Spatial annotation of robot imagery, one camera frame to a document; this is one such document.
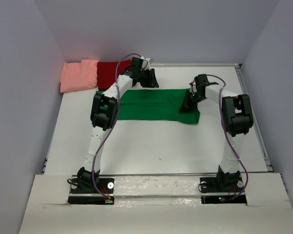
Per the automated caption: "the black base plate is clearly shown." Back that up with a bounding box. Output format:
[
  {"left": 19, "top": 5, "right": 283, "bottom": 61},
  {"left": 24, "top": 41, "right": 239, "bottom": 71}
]
[
  {"left": 67, "top": 177, "right": 115, "bottom": 205},
  {"left": 197, "top": 177, "right": 247, "bottom": 205}
]

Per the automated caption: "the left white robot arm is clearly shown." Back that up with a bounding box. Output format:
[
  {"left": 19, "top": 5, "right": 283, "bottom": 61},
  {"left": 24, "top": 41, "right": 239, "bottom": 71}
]
[{"left": 77, "top": 53, "right": 159, "bottom": 196}]

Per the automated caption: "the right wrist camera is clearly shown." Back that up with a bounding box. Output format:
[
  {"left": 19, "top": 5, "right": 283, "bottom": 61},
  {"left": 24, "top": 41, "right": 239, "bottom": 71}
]
[{"left": 189, "top": 80, "right": 197, "bottom": 94}]

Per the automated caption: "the folded red t shirt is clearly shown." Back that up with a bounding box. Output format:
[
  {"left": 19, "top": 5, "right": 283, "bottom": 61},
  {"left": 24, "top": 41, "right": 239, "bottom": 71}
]
[{"left": 97, "top": 61, "right": 118, "bottom": 91}]

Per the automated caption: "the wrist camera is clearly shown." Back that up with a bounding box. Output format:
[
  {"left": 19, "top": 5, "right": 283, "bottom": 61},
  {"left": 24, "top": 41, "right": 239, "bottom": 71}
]
[
  {"left": 189, "top": 80, "right": 197, "bottom": 94},
  {"left": 140, "top": 56, "right": 154, "bottom": 70}
]

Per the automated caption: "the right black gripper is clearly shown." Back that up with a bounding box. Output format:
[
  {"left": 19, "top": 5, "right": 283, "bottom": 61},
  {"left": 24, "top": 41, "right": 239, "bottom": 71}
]
[{"left": 179, "top": 90, "right": 206, "bottom": 114}]

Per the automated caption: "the folded pink t shirt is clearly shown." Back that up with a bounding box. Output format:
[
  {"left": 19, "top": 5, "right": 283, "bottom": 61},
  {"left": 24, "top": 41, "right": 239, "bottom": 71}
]
[{"left": 60, "top": 59, "right": 99, "bottom": 93}]

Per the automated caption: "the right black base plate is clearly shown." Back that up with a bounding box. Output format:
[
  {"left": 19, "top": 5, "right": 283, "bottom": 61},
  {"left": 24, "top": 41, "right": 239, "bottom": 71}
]
[{"left": 197, "top": 177, "right": 247, "bottom": 205}]

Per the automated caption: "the green t shirt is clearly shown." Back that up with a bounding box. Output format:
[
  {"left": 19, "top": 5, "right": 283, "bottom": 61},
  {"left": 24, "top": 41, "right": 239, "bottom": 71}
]
[{"left": 95, "top": 88, "right": 201, "bottom": 125}]

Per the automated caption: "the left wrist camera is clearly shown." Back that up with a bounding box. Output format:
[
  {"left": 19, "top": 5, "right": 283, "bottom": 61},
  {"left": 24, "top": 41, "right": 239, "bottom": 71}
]
[{"left": 140, "top": 56, "right": 154, "bottom": 70}]

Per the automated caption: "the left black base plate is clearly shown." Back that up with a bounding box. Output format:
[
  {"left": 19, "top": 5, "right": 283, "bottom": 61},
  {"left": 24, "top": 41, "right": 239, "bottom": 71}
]
[{"left": 67, "top": 177, "right": 115, "bottom": 205}]

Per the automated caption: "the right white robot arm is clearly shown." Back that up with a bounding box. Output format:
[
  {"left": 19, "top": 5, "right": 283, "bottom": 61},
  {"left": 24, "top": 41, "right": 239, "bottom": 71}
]
[{"left": 179, "top": 74, "right": 254, "bottom": 195}]

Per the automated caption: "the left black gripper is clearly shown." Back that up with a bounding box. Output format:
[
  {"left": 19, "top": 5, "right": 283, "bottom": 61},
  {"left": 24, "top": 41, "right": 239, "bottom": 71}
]
[{"left": 137, "top": 68, "right": 159, "bottom": 88}]

